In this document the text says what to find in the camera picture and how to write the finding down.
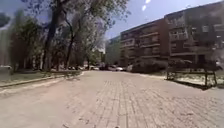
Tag white car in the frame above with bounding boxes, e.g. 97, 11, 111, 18
107, 64, 128, 72

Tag pale green building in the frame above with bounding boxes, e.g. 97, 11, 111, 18
105, 35, 123, 66

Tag pale brick paved path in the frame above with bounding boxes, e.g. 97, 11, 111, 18
0, 69, 224, 128

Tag dark green hedge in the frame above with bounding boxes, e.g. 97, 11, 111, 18
128, 58, 201, 74

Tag row of tall trees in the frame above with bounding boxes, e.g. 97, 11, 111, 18
8, 0, 131, 72

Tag red brick apartment building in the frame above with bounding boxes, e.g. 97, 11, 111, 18
119, 1, 224, 68

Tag pale stone kerb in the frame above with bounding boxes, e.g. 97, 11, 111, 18
0, 73, 83, 89

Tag pale ground strip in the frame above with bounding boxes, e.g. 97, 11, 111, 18
141, 71, 224, 88

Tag grass strip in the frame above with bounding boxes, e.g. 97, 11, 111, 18
0, 70, 83, 85

